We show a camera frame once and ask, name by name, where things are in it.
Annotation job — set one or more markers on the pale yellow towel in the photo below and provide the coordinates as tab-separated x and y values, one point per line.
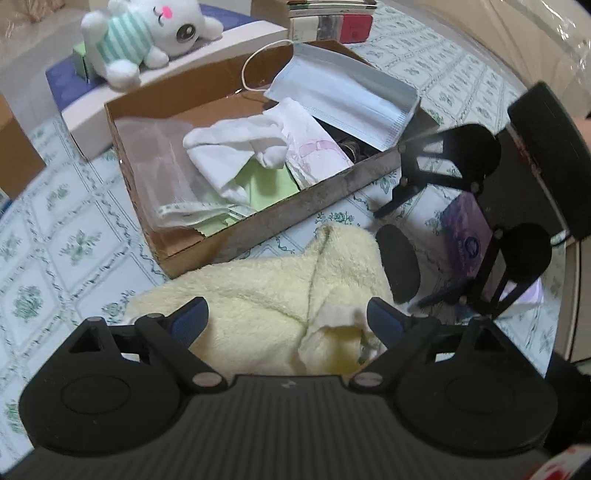
258	295

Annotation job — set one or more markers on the purple tissue pack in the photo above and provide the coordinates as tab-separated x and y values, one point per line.
466	230

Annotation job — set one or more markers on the cardboard tray box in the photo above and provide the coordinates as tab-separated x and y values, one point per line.
277	217

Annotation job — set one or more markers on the grey brown sock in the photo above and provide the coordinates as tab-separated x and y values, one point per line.
353	147

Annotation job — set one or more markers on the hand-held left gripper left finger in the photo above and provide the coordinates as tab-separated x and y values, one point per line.
189	318

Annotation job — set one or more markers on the green floral bed sheet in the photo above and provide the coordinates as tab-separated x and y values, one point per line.
69	240

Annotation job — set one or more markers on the clear plastic bag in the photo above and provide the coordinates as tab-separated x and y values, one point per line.
152	166

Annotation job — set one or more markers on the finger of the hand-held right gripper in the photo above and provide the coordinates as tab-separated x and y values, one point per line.
408	187
436	297

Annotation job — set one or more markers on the green paper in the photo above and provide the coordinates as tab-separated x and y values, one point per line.
265	184

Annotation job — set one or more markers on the dark cloth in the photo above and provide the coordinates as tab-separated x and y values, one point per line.
570	406

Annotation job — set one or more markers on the black oval pad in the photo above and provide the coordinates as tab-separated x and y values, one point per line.
399	263

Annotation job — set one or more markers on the blue white flat box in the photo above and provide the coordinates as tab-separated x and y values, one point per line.
92	115

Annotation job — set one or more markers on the blue face mask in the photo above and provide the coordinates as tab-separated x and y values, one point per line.
341	87

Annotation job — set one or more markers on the white plush rabbit toy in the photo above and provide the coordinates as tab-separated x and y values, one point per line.
152	37

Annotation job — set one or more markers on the small green box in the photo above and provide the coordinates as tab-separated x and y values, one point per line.
81	60

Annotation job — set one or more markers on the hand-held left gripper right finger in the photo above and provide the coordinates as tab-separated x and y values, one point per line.
383	319

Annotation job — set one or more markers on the small closed cardboard box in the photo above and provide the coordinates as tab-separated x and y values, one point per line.
18	152

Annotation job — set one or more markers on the white cloth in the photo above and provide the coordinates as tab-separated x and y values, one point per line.
231	147

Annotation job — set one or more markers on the pink white packet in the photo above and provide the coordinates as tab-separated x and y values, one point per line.
314	154

